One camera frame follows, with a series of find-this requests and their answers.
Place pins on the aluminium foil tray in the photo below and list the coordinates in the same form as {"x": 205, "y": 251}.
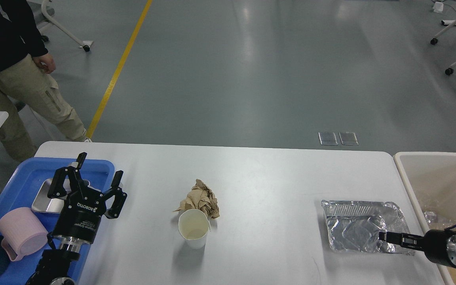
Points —
{"x": 354, "y": 226}

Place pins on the pink ribbed mug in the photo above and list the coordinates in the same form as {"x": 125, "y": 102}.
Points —
{"x": 23, "y": 233}

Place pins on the right floor socket plate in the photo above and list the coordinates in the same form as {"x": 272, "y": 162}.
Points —
{"x": 348, "y": 138}

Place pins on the beige plastic waste bin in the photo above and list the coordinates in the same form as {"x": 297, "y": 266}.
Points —
{"x": 430, "y": 181}

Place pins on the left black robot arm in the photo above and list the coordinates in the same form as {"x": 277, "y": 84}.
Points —
{"x": 53, "y": 267}

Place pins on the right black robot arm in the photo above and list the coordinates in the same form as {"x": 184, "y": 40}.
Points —
{"x": 439, "y": 246}

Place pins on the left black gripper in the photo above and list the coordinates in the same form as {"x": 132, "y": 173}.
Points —
{"x": 81, "y": 214}

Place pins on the clear plastic wrap in bin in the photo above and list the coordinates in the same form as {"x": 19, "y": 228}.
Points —
{"x": 435, "y": 217}

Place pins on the grey office chair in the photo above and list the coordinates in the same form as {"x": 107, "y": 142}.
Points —
{"x": 44, "y": 17}

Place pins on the crumpled brown paper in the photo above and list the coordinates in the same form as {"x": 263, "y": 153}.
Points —
{"x": 202, "y": 198}

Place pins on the square stainless steel tray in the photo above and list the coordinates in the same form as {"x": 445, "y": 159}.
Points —
{"x": 43, "y": 204}

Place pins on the floor socket plate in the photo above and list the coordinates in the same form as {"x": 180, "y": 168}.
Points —
{"x": 328, "y": 138}
{"x": 348, "y": 138}

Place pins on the person in beige trousers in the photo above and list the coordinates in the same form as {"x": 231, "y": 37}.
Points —
{"x": 25, "y": 75}

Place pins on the white paper cup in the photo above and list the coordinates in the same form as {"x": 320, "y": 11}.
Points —
{"x": 194, "y": 227}

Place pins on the left floor socket plate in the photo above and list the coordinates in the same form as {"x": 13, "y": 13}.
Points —
{"x": 328, "y": 138}

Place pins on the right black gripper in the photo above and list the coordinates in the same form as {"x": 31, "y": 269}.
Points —
{"x": 439, "y": 245}

